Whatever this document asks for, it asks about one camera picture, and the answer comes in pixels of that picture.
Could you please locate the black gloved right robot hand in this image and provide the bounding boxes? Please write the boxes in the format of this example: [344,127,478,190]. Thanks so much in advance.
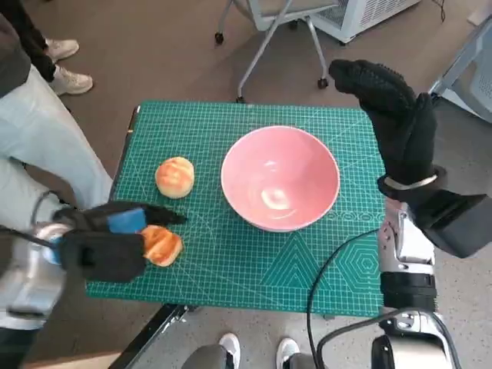
[328,59,439,189]

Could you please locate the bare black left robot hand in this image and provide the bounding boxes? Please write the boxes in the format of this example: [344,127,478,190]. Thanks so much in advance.
[52,201,189,235]

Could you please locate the long twisted toy bread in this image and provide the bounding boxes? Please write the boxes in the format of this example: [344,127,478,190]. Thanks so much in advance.
[141,225,184,267]

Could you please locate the round toy bread bun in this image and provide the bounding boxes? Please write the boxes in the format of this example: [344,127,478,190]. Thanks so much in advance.
[155,156,195,200]

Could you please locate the pink bowl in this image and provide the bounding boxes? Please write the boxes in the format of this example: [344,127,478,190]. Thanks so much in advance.
[220,125,341,234]

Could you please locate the white mesh chair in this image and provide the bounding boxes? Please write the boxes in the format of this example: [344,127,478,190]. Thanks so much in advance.
[426,7,492,124]

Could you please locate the white vented appliance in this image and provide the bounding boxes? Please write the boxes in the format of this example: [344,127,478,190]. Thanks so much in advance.
[309,0,420,44]

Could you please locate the green cutting mat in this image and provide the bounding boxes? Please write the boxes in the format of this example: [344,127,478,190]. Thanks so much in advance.
[84,101,387,318]

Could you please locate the person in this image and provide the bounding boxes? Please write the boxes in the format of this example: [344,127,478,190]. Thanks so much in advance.
[183,333,324,369]
[0,13,115,231]
[0,0,94,96]

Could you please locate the grey office chair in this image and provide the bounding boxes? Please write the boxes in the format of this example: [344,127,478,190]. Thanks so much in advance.
[214,0,347,104]

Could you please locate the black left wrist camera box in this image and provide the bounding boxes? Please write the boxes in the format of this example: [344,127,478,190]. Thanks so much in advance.
[61,230,147,284]

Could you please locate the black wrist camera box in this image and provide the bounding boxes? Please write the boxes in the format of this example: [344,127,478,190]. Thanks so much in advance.
[61,230,147,284]
[411,188,492,259]

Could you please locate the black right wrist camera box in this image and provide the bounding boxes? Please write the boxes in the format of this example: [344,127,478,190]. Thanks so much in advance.
[411,188,492,259]

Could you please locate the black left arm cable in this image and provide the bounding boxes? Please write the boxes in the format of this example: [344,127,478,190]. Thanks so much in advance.
[0,225,58,249]

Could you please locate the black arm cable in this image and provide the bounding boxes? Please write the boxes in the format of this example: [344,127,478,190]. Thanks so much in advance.
[307,228,464,369]
[0,225,58,249]

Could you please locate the black metal table rail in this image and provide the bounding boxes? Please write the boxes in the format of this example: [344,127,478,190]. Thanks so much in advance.
[107,303,204,369]

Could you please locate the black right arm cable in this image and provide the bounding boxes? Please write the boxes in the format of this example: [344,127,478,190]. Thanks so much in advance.
[307,228,464,369]

